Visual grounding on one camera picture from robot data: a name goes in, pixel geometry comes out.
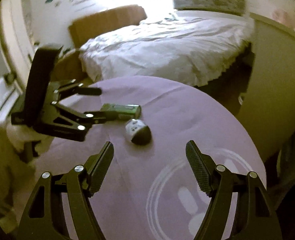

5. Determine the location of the white bedside cabinet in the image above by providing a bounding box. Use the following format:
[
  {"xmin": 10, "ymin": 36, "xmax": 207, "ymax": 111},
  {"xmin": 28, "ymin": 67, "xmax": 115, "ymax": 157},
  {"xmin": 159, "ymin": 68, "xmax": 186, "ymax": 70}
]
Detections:
[{"xmin": 237, "ymin": 13, "xmax": 295, "ymax": 161}]

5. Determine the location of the white black paper cup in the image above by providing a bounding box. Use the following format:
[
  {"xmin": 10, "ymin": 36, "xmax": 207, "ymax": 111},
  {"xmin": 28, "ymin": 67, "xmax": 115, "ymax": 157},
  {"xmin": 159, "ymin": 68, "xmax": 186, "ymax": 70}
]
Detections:
[{"xmin": 125, "ymin": 119, "xmax": 152, "ymax": 146}]

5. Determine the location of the white bed duvet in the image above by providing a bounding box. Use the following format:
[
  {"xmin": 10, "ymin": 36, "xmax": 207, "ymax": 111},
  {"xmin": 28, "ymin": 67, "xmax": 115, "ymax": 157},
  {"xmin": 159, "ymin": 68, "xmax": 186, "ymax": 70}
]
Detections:
[{"xmin": 79, "ymin": 15, "xmax": 254, "ymax": 87}]

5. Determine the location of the green drink can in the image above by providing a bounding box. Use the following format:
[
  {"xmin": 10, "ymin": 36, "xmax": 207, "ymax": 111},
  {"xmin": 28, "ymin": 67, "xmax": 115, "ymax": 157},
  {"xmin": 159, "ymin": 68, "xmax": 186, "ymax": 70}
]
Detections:
[{"xmin": 100, "ymin": 103, "xmax": 141, "ymax": 120}]

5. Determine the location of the wooden bed frame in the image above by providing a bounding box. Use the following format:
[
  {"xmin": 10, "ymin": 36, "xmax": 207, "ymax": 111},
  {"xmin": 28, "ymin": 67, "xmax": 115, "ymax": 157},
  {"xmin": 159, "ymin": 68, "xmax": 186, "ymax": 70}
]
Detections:
[{"xmin": 50, "ymin": 5, "xmax": 147, "ymax": 81}]

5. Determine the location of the white gloved left hand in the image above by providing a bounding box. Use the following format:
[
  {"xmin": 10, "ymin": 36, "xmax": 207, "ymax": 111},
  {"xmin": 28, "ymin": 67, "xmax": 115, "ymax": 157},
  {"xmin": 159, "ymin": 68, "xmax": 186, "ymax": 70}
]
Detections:
[{"xmin": 6, "ymin": 123, "xmax": 54, "ymax": 154}]

